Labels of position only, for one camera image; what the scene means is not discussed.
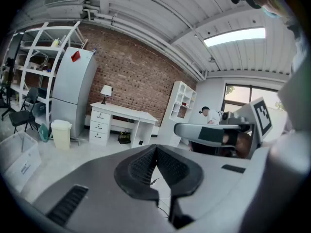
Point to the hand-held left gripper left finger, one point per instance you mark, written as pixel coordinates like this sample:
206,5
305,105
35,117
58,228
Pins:
124,176

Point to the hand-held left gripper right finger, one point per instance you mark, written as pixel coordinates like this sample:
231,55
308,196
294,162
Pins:
192,176

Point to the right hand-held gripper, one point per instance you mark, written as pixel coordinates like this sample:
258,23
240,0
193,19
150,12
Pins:
189,130

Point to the white desk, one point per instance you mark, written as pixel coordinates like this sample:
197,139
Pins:
126,111

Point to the person's right hand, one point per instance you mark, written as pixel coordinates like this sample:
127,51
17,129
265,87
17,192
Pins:
244,145

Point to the white bookcase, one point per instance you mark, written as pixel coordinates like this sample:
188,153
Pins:
175,120

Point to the window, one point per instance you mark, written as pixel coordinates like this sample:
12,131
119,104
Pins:
239,94

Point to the cream lidded trash bin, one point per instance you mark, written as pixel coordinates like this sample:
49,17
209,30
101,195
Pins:
60,135

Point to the white shade table lamp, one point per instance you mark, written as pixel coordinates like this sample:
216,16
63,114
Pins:
106,90

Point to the teal dustpan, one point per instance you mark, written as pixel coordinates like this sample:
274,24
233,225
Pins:
43,133

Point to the white ceiling pipes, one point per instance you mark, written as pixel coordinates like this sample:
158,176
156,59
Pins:
145,36

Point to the grey refrigerator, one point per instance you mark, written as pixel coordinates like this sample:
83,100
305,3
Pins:
73,86

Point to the ceiling light panel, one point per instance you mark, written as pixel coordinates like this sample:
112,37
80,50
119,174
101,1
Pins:
234,36

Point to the clear plastic storage box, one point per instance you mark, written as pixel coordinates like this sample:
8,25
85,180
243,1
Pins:
19,159

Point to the black folding chair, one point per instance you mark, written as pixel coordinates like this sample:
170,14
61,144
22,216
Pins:
22,118

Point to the red paper sheet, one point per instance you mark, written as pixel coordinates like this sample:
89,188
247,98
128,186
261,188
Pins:
75,56

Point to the yellow bottle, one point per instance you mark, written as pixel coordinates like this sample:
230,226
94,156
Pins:
55,43

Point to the person's head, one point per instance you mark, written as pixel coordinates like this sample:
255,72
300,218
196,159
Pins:
274,1

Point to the white shelving rack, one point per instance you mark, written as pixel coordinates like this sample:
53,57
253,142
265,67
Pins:
29,50

